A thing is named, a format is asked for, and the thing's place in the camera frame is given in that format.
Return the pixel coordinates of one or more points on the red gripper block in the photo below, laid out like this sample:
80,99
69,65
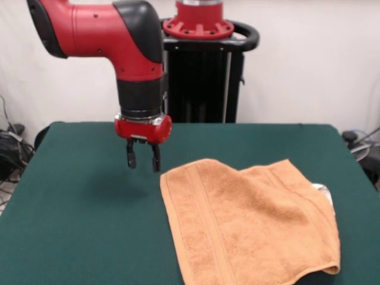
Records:
142,130

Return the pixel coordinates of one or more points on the tan terry towel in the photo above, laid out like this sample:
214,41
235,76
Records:
252,222

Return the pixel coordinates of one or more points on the small black power brick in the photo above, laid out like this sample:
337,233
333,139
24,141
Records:
16,128

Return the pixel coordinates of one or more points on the small black device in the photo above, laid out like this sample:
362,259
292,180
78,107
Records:
350,136

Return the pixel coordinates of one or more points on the dark green table cloth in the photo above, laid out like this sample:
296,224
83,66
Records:
74,207

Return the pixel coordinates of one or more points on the black bulky object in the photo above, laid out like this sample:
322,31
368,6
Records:
372,172

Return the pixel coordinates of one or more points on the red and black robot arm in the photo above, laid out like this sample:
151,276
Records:
104,35

